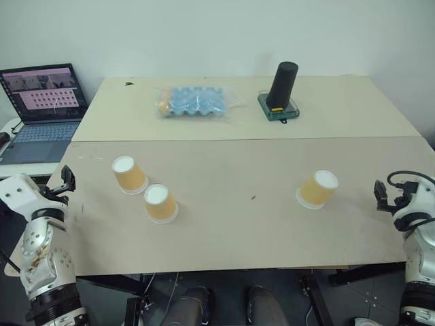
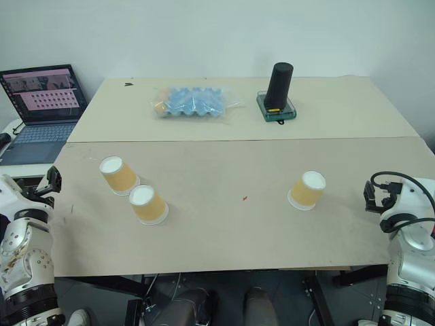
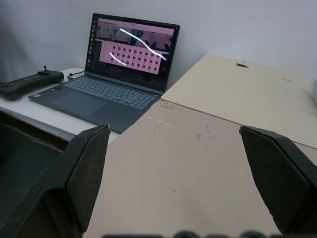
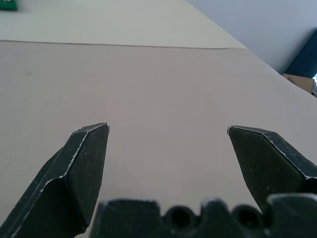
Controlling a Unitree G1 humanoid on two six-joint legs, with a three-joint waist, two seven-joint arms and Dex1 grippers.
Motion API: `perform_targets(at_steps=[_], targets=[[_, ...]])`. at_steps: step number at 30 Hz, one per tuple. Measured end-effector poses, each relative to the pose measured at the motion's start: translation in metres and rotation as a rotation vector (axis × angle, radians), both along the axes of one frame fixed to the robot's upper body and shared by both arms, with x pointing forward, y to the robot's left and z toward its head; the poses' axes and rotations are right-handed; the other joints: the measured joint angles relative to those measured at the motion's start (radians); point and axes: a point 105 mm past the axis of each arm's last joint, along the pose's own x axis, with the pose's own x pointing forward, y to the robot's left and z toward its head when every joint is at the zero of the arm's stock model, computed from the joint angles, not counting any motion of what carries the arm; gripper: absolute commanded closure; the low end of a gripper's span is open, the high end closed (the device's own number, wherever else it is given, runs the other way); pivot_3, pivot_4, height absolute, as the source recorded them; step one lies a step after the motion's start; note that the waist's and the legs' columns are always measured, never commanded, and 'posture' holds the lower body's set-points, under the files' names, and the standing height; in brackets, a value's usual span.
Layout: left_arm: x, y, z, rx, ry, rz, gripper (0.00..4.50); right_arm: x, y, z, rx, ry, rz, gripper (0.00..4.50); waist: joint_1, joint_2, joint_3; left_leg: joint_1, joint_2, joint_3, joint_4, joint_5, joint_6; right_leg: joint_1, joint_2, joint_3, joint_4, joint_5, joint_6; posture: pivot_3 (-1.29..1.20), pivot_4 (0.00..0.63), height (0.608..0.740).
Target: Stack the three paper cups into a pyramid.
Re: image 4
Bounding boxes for dark blue panel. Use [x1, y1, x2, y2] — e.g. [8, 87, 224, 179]
[284, 27, 317, 78]

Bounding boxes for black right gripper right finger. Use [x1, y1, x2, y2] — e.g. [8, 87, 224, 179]
[227, 125, 317, 214]

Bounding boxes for brown cardboard box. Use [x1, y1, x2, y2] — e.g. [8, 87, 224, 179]
[282, 73, 316, 94]

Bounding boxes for green box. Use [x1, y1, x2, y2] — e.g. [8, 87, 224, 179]
[0, 0, 18, 11]

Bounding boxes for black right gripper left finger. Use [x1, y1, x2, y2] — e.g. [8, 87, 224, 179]
[0, 122, 110, 238]

